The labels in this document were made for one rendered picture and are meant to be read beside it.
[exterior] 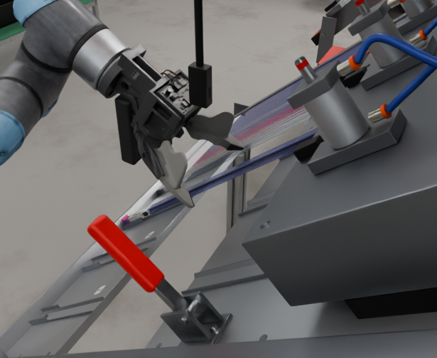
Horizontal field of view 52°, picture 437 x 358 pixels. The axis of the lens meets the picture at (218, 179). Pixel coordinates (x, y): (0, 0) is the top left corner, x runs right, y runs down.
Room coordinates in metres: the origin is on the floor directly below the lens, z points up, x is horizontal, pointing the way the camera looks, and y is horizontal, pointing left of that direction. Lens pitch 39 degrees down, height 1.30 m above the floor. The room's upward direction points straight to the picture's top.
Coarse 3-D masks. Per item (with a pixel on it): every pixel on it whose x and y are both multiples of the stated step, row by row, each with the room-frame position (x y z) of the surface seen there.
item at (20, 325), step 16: (80, 256) 0.48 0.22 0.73; (64, 272) 0.45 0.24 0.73; (80, 272) 0.46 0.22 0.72; (48, 288) 0.42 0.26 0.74; (64, 288) 0.43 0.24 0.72; (32, 304) 0.39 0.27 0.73; (48, 304) 0.40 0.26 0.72; (16, 320) 0.36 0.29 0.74; (0, 336) 0.34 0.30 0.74; (16, 336) 0.35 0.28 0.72
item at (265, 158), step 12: (312, 132) 0.42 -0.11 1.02; (288, 144) 0.43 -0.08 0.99; (264, 156) 0.44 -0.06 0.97; (276, 156) 0.44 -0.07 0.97; (240, 168) 0.46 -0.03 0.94; (252, 168) 0.45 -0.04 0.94; (204, 180) 0.50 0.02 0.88; (216, 180) 0.48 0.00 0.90; (192, 192) 0.50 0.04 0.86; (156, 204) 0.54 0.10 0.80; (168, 204) 0.52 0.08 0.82
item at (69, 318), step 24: (216, 168) 0.58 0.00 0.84; (168, 192) 0.62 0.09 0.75; (168, 216) 0.48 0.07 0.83; (144, 240) 0.44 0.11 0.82; (96, 264) 0.45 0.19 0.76; (72, 288) 0.42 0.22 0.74; (96, 288) 0.36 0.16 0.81; (120, 288) 0.34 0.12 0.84; (48, 312) 0.38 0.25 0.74; (72, 312) 0.33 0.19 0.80; (96, 312) 0.30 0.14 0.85; (24, 336) 0.34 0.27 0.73; (48, 336) 0.30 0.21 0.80; (72, 336) 0.27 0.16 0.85
